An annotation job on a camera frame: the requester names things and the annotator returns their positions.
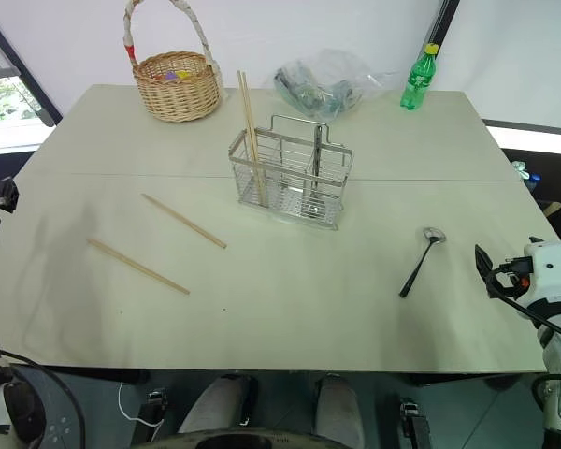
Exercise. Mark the yellow toy piece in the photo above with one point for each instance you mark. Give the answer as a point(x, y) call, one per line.
point(183, 74)

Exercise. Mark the dark round robot torso rim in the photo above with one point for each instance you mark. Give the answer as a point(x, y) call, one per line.
point(257, 440)

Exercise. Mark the wooden chopstick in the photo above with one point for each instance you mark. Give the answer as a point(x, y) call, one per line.
point(183, 220)
point(138, 266)
point(252, 122)
point(248, 126)

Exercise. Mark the black table clamp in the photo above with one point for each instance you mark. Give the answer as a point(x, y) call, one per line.
point(413, 423)
point(152, 414)

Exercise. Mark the black upright pole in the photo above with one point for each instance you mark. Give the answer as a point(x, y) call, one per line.
point(441, 21)

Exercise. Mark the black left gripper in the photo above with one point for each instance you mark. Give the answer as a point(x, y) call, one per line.
point(8, 194)

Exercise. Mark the silver metal utensil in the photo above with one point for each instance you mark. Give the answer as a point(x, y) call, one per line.
point(317, 154)

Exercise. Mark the clear plastic bag with contents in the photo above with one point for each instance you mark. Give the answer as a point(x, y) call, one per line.
point(320, 86)

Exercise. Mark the black window frame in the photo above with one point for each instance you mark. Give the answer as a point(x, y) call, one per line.
point(23, 70)

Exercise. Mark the purple toy piece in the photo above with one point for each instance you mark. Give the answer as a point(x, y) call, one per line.
point(170, 75)

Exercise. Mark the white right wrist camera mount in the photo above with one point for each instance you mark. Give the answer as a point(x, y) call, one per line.
point(554, 269)

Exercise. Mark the blue capped clear bottle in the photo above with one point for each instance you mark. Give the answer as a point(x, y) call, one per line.
point(526, 174)

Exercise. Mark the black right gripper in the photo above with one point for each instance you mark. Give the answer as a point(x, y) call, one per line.
point(509, 280)

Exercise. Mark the grey rounded robot leg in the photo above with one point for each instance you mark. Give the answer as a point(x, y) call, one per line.
point(215, 407)
point(337, 411)

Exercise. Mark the green plastic soda bottle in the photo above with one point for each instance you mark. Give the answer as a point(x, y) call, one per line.
point(417, 82)

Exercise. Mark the black round stand base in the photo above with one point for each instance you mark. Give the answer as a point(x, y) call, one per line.
point(51, 411)

